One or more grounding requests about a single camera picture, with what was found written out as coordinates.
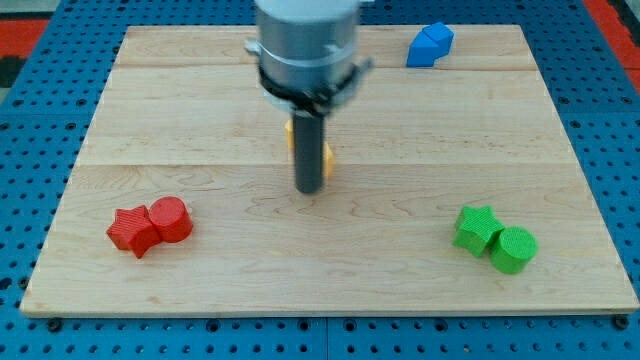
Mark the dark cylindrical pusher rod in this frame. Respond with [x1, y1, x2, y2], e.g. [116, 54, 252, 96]
[292, 112, 324, 194]

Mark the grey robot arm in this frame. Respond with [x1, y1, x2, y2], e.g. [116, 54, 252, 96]
[245, 0, 373, 194]

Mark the blue triangle block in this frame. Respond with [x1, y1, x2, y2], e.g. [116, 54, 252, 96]
[406, 32, 439, 68]

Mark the blue cube block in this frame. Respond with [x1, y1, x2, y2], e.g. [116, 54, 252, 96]
[422, 22, 454, 59]

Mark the yellow block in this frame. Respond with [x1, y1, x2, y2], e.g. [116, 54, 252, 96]
[284, 120, 334, 179]

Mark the wooden board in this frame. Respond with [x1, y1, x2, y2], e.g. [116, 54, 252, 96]
[20, 25, 639, 318]

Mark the red cylinder block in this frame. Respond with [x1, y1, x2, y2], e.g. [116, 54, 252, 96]
[149, 196, 193, 243]

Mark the green star block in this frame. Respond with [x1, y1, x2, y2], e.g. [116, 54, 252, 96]
[453, 206, 505, 257]

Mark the red star block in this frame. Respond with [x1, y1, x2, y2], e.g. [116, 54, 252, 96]
[106, 205, 162, 259]

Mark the green cylinder block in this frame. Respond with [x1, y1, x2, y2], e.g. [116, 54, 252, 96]
[490, 226, 538, 275]

